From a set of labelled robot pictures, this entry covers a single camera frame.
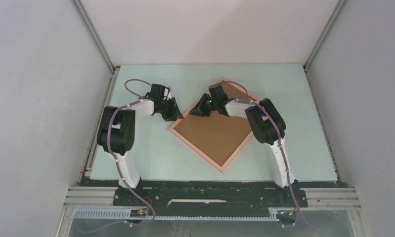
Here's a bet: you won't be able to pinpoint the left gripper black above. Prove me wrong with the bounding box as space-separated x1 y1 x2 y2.
158 97 183 122

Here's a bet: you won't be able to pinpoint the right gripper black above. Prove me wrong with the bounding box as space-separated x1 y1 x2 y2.
189 93 218 118

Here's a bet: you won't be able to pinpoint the brown backing board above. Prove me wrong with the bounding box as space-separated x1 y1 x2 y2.
172 82 258 168

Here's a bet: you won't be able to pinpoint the pink wooden picture frame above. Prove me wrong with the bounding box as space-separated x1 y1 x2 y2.
168 77 261 173

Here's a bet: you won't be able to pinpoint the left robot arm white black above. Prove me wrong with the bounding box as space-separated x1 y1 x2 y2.
96 83 183 206

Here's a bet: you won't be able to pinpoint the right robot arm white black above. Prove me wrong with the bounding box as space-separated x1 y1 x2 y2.
188 81 300 206

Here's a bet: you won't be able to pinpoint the small circuit board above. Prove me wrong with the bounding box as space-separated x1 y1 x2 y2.
130 209 148 218

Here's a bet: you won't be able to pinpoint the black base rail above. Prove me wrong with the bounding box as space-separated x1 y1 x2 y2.
113 180 308 218

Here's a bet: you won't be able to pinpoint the white cable duct strip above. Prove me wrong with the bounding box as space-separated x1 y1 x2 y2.
73 208 279 222

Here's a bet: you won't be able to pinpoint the left corner metal post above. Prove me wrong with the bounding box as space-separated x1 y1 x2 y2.
70 0 116 73

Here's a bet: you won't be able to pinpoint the corner metal post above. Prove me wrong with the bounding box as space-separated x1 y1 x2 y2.
70 0 116 73
304 0 348 72

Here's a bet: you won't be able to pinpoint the aluminium frame rails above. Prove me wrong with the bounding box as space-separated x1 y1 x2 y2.
54 186 367 237

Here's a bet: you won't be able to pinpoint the right corner metal post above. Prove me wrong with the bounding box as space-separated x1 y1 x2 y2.
304 0 348 72

